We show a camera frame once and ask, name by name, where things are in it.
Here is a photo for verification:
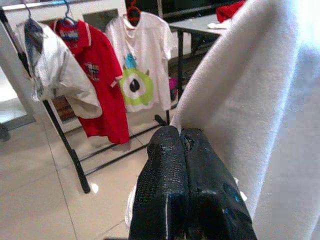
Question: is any light blue clothes hanger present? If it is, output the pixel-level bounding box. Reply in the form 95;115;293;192
56;0;79;27

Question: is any dark blue clothes hanger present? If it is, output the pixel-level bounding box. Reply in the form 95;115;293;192
23;0;36;22

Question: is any plain red garment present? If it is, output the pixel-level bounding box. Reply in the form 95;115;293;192
215;0;247;23

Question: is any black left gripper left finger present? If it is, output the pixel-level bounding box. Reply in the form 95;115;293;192
128;125;190;240

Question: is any white monster print T-shirt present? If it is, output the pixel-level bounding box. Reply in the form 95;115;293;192
104;11;178;113

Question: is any black clothes rack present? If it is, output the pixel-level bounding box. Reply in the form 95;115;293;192
41;98;173;195

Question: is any grey white shirt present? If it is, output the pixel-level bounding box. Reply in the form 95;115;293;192
14;18;103;120

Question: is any red polo shirt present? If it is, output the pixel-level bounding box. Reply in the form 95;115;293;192
49;19;131;145

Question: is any red clothes hanger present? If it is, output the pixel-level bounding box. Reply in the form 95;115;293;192
124;0;143;27

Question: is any long grey table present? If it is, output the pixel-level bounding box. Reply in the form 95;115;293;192
168;13;226;101

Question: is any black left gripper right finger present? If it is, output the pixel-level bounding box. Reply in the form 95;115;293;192
180;127;258;240

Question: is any magenta bag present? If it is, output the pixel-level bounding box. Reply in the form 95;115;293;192
168;76;179;101

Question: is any white long-sleeved shirt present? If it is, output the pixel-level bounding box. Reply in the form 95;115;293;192
206;19;232;30

